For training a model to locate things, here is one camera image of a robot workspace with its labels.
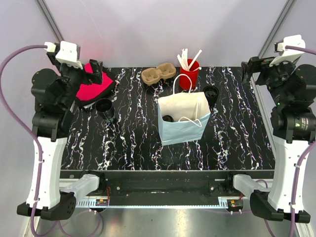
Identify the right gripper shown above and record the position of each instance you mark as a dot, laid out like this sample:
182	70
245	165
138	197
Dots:
256	64

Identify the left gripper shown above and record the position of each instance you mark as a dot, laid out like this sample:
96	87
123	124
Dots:
95	76

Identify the black coffee cup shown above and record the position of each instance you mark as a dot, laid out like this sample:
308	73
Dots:
168	118
105	109

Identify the brown pulp cup carrier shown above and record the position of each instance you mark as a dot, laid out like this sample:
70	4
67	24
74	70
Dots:
161	72

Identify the light blue paper bag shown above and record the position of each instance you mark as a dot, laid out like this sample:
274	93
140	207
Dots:
190	112

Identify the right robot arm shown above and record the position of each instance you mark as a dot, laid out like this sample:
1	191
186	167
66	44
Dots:
293	90

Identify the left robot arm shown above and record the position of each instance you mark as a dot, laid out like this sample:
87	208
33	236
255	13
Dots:
54	102

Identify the red and black cloth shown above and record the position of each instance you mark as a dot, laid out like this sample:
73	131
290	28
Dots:
89	94

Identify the stack of black lids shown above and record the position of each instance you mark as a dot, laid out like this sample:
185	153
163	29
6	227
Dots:
211	93

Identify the white wrapped straw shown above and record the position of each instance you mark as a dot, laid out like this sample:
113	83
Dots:
183	59
195	58

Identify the red straw cup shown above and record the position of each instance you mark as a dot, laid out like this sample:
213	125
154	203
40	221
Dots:
190	79

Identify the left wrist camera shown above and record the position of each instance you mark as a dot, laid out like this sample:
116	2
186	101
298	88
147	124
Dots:
64	53

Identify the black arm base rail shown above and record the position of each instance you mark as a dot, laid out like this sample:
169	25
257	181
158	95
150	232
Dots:
159	188

